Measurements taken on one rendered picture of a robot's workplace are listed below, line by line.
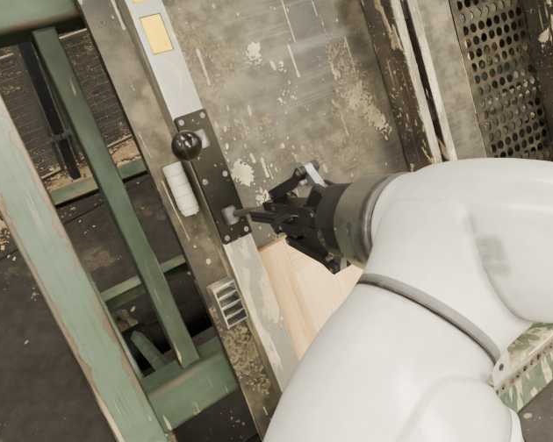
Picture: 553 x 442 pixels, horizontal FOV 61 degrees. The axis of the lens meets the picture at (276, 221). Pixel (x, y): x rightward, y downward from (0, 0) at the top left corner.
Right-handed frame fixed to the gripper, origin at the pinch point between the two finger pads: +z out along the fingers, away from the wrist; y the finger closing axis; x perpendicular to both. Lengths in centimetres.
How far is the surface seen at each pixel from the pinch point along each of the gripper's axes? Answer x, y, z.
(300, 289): 6.5, 17.9, 13.7
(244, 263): -2.0, 8.3, 11.6
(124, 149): 37, -18, 268
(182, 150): -8.0, -11.7, 0.2
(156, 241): 20, 34, 198
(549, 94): 83, 6, 14
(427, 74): 42.4, -8.5, 8.4
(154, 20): -1.3, -29.2, 11.7
